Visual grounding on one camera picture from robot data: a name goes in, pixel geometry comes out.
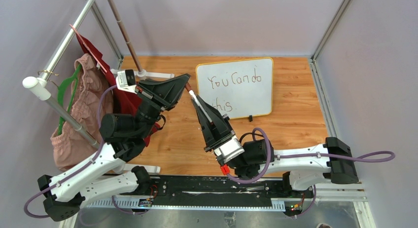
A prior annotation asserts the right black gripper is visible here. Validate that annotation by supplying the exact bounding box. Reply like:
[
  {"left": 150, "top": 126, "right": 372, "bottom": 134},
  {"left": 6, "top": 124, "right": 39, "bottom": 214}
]
[{"left": 192, "top": 94, "right": 245, "bottom": 168}]

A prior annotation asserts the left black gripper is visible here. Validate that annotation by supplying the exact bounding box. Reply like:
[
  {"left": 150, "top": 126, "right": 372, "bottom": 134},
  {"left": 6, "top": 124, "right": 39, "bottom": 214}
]
[{"left": 136, "top": 76, "right": 194, "bottom": 139}]

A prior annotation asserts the brown whiteboard marker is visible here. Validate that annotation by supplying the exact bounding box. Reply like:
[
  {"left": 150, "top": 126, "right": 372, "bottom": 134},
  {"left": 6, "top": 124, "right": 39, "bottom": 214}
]
[{"left": 188, "top": 90, "right": 213, "bottom": 123}]

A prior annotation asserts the yellow-framed whiteboard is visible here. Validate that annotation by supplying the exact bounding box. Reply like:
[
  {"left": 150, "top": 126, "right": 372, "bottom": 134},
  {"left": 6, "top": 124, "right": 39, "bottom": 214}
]
[{"left": 196, "top": 57, "right": 274, "bottom": 119}]

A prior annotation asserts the brown marker cap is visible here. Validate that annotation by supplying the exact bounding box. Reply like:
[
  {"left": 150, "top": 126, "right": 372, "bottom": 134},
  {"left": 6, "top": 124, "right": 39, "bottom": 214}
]
[{"left": 185, "top": 83, "right": 193, "bottom": 92}]

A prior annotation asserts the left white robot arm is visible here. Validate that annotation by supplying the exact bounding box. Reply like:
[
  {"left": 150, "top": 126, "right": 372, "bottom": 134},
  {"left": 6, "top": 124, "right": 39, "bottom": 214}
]
[{"left": 38, "top": 70, "right": 190, "bottom": 222}]

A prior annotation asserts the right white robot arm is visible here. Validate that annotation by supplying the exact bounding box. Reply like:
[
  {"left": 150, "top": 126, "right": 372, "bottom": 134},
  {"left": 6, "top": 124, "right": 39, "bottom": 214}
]
[{"left": 190, "top": 92, "right": 359, "bottom": 197}]

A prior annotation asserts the red garment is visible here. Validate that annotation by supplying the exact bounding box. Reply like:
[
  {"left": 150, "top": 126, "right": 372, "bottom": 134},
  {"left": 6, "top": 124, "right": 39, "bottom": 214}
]
[{"left": 70, "top": 37, "right": 141, "bottom": 142}]

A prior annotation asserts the pink garment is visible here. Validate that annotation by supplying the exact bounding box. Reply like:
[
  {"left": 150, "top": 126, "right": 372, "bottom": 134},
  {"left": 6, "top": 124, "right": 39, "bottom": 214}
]
[{"left": 50, "top": 54, "right": 113, "bottom": 171}]

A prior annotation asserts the green hanger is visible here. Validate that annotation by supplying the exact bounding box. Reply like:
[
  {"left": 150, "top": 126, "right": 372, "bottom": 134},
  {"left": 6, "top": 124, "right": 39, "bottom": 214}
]
[{"left": 57, "top": 63, "right": 82, "bottom": 136}]

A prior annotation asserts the pink hanger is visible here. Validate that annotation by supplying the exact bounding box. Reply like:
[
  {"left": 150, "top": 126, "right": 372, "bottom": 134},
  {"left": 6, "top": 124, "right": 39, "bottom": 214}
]
[{"left": 70, "top": 24, "right": 107, "bottom": 75}]

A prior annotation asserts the metal clothes rack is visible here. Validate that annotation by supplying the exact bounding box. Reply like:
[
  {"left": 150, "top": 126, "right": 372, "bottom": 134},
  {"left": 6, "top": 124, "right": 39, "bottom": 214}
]
[{"left": 22, "top": 0, "right": 175, "bottom": 174}]

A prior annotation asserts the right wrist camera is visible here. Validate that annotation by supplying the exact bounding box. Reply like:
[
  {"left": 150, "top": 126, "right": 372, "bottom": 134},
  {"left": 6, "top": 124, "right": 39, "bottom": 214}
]
[{"left": 213, "top": 136, "right": 244, "bottom": 175}]

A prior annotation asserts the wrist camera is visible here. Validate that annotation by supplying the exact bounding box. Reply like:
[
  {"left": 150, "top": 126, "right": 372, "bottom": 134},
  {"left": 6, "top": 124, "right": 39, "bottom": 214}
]
[
  {"left": 116, "top": 69, "right": 137, "bottom": 90},
  {"left": 213, "top": 136, "right": 244, "bottom": 175}
]

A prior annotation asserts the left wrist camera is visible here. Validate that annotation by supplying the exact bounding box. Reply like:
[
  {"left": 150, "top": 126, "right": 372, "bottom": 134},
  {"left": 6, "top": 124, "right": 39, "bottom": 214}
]
[{"left": 116, "top": 69, "right": 137, "bottom": 90}]

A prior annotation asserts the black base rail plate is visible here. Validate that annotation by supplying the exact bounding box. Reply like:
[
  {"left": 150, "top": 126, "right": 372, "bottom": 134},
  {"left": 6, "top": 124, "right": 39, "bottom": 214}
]
[{"left": 125, "top": 175, "right": 314, "bottom": 211}]

